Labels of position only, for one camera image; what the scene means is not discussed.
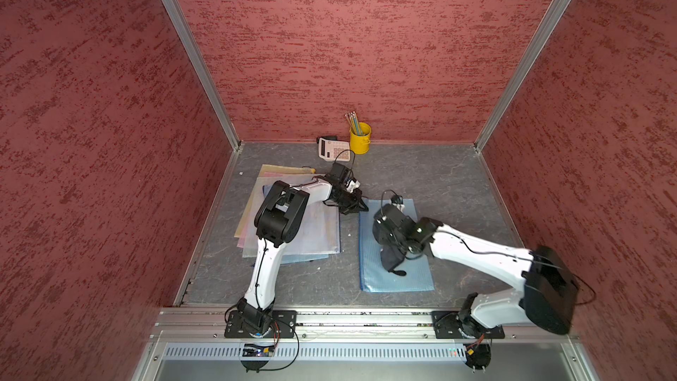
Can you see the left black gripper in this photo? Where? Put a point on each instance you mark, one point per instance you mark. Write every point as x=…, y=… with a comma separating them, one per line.
x=360, y=207

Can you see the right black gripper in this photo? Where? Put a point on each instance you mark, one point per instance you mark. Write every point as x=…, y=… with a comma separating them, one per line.
x=380, y=236

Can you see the blue mesh document bag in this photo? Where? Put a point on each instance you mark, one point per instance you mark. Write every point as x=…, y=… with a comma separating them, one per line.
x=373, y=277

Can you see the white mesh document bag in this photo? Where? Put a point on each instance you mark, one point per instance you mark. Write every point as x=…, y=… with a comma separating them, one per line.
x=319, y=231

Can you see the yellow mesh document bag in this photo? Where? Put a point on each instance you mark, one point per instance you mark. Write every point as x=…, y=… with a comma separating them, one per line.
x=264, y=170

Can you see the green mesh document bag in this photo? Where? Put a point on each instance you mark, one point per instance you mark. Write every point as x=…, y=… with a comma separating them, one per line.
x=246, y=232

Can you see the light blue document bag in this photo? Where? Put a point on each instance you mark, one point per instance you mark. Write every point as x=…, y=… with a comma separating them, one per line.
x=295, y=258

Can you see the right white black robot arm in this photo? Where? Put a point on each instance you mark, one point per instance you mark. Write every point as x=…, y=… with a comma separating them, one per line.
x=541, y=289

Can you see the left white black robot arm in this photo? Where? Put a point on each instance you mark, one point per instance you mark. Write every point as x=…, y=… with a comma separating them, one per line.
x=278, y=222

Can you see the yellow pen cup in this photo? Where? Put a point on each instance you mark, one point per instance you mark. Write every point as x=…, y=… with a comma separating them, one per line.
x=360, y=141

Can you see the pink desk calculator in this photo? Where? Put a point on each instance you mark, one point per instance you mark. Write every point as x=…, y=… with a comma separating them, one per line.
x=333, y=150

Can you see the coloured pencils bundle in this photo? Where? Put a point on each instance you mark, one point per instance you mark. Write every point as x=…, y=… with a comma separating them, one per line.
x=354, y=123

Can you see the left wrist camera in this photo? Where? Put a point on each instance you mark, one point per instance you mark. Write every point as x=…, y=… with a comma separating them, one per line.
x=342, y=177

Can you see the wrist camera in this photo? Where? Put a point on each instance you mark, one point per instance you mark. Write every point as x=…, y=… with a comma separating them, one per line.
x=398, y=201
x=342, y=177

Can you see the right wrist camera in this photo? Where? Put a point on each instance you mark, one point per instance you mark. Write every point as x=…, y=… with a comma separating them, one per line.
x=398, y=201

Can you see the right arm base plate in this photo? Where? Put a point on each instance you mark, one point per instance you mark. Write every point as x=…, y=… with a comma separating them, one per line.
x=450, y=326

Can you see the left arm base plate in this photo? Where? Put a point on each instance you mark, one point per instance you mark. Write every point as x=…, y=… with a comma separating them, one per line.
x=277, y=324

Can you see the aluminium front rail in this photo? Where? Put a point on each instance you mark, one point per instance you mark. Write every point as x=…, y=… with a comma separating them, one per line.
x=357, y=335

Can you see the left aluminium corner post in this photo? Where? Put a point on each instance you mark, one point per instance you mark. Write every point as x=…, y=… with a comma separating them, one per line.
x=182, y=28

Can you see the aluminium corner post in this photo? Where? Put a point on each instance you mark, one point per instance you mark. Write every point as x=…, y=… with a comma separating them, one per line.
x=182, y=28
x=549, y=22

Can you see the right aluminium corner post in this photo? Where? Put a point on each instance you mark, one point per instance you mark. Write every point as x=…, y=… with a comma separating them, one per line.
x=549, y=22

